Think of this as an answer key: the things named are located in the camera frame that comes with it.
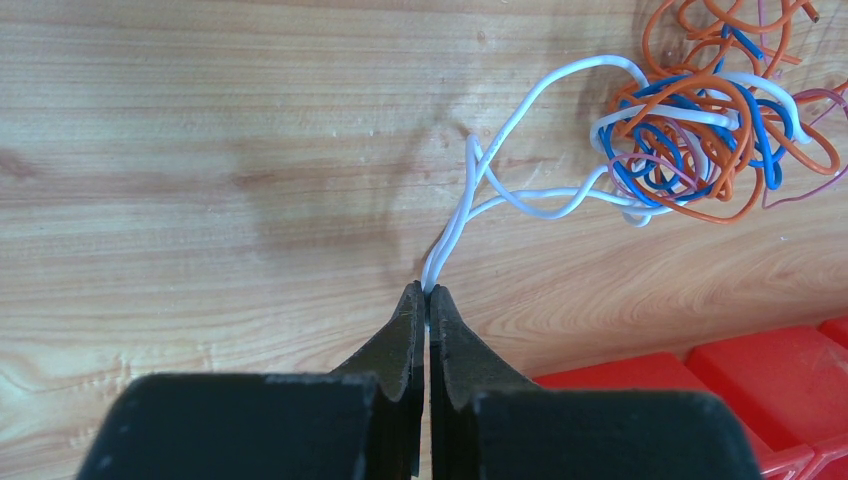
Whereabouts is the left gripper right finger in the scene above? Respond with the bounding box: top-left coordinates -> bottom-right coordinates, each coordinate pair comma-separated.
429,286 -> 760,479

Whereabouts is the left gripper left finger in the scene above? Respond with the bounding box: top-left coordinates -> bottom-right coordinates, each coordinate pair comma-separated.
78,282 -> 426,479

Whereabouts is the white cable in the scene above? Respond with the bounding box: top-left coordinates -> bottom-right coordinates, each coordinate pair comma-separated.
419,54 -> 814,297

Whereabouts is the red bin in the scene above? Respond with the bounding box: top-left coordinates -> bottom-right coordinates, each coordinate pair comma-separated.
818,316 -> 848,349
533,352 -> 814,479
686,326 -> 847,479

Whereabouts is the red bin middle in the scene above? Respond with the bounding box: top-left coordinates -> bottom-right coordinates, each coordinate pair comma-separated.
818,316 -> 848,349

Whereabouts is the orange blue tangled cable bundle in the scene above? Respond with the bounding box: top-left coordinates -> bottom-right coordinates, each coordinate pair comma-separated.
596,0 -> 843,227

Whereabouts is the thin pink cable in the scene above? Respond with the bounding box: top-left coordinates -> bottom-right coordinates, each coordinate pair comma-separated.
606,0 -> 848,212

